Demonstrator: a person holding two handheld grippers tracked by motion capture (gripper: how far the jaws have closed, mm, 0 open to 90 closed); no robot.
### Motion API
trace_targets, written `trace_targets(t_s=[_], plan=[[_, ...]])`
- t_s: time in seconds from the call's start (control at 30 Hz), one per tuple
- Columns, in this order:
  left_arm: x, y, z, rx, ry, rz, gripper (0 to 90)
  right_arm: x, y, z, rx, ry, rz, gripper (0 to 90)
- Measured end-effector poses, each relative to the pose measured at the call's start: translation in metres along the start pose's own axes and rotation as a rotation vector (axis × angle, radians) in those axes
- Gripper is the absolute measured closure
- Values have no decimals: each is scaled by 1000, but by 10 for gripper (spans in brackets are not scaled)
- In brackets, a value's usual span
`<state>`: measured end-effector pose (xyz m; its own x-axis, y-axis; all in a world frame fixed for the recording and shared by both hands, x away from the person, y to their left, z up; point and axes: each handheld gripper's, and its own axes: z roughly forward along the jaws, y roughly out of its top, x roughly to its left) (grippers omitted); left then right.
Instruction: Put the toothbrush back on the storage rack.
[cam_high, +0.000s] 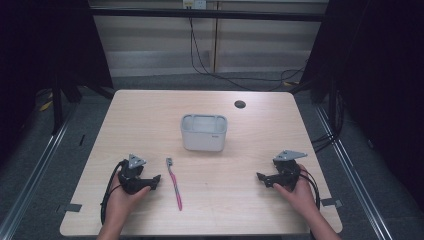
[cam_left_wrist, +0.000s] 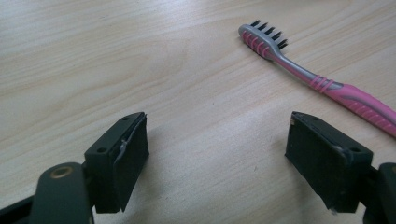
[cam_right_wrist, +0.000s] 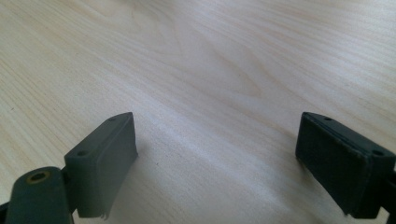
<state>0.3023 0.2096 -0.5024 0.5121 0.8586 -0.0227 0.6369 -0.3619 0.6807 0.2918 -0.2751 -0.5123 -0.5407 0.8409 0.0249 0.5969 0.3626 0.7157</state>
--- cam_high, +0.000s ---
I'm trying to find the person's left hand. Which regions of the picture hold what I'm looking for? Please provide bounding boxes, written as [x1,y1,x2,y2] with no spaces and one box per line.
[106,174,152,215]

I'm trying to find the black horizontal metal bar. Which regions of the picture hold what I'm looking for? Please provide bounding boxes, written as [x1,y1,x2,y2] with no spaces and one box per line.
[89,7,327,23]

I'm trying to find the white wall socket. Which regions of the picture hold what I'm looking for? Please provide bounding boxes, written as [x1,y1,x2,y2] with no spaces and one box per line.
[182,0,208,10]

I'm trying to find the person's right hand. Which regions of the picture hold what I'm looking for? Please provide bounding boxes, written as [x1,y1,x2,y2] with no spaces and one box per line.
[273,164,320,218]

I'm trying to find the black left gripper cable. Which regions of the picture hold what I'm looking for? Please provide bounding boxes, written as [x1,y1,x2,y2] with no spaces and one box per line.
[100,159,130,226]

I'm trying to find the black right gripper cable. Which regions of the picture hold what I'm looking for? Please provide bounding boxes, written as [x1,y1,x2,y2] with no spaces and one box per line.
[297,167,322,212]

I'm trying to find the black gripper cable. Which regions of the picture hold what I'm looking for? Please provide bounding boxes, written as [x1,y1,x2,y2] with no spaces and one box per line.
[297,167,322,212]
[100,159,130,226]

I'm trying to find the yellow floor tape piece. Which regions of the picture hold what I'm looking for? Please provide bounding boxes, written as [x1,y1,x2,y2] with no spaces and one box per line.
[38,99,54,113]

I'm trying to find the dark curtain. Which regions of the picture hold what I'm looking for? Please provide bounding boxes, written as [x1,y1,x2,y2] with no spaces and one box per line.
[299,0,424,214]
[0,0,114,161]

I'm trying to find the aluminium floor rail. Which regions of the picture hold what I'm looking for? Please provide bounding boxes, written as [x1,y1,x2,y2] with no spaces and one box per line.
[0,99,79,240]
[313,103,394,240]

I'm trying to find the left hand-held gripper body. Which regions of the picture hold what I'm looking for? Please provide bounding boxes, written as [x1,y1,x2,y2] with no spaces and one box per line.
[117,153,153,196]

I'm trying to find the grey plastic container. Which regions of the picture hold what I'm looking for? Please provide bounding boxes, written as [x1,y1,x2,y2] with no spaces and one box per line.
[180,113,229,153]

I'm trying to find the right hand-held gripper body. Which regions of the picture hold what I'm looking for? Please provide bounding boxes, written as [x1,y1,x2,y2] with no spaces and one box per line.
[264,149,308,193]

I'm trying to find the black metal stand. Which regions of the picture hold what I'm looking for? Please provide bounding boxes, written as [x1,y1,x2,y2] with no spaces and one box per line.
[49,76,116,136]

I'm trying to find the black wall cable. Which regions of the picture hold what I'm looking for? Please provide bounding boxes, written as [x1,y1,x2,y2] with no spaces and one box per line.
[188,7,308,93]

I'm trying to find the pink toothbrush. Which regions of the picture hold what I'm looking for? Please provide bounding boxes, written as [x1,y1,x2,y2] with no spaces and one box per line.
[165,157,184,212]

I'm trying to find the bundle of black floor cables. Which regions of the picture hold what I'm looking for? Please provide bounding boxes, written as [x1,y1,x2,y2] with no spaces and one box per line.
[310,89,344,154]

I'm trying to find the grey tape strip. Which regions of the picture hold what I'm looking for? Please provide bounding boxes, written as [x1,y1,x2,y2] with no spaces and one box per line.
[55,202,83,214]
[320,197,343,208]

